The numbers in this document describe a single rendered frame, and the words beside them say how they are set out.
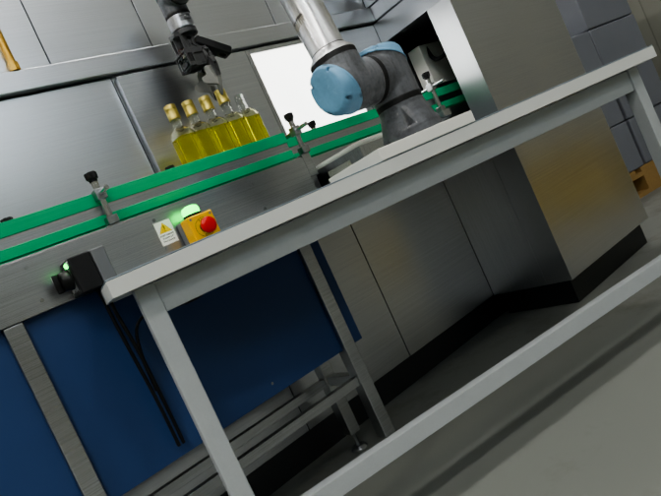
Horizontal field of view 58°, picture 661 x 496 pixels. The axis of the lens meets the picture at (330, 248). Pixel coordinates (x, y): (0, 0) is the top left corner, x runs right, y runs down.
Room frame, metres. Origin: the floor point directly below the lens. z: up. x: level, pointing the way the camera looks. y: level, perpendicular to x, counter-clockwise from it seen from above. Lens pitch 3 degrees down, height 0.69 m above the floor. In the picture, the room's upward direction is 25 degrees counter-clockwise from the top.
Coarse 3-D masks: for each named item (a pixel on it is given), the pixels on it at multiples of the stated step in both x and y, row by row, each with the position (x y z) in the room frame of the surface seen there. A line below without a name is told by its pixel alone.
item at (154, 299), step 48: (576, 96) 1.62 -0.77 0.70; (480, 144) 1.47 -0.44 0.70; (384, 192) 1.35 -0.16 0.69; (288, 240) 1.25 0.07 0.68; (144, 288) 1.12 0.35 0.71; (192, 288) 1.16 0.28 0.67; (624, 288) 1.57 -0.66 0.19; (192, 384) 1.12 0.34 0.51; (480, 384) 1.36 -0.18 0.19; (432, 432) 1.29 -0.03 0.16; (240, 480) 1.12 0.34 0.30; (336, 480) 1.20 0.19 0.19
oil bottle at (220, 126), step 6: (210, 120) 1.76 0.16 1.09; (216, 120) 1.76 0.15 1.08; (222, 120) 1.77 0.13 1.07; (216, 126) 1.76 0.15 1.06; (222, 126) 1.77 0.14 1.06; (228, 126) 1.78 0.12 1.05; (216, 132) 1.75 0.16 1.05; (222, 132) 1.76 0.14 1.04; (228, 132) 1.77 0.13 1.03; (222, 138) 1.76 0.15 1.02; (228, 138) 1.77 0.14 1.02; (234, 138) 1.78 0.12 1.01; (222, 144) 1.75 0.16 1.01; (228, 144) 1.76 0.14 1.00; (234, 144) 1.77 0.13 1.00; (222, 150) 1.76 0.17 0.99
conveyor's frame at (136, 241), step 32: (320, 160) 1.90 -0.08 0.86; (224, 192) 1.57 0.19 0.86; (256, 192) 1.62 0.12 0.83; (288, 192) 1.68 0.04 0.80; (128, 224) 1.41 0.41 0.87; (160, 224) 1.45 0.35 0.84; (224, 224) 1.55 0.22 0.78; (32, 256) 1.28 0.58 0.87; (64, 256) 1.32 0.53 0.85; (128, 256) 1.39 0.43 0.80; (160, 256) 1.43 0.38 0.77; (0, 288) 1.23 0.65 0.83; (32, 288) 1.26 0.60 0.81; (0, 320) 1.22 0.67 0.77
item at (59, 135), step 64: (0, 0) 1.69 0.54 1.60; (64, 0) 1.79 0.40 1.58; (128, 0) 1.91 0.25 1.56; (192, 0) 2.04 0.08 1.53; (256, 0) 2.19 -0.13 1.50; (0, 64) 1.65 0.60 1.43; (64, 64) 1.72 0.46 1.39; (128, 64) 1.83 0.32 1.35; (0, 128) 1.60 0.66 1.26; (64, 128) 1.70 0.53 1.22; (128, 128) 1.80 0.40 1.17; (0, 192) 1.56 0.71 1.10; (64, 192) 1.65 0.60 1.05
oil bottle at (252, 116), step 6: (246, 108) 1.85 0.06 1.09; (252, 108) 1.85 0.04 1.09; (246, 114) 1.83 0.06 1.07; (252, 114) 1.84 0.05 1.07; (258, 114) 1.85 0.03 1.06; (246, 120) 1.83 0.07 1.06; (252, 120) 1.83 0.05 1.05; (258, 120) 1.85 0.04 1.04; (252, 126) 1.83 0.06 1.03; (258, 126) 1.84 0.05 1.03; (264, 126) 1.85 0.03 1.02; (252, 132) 1.83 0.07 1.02; (258, 132) 1.84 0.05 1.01; (264, 132) 1.85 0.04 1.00; (258, 138) 1.83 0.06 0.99; (264, 138) 1.84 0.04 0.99
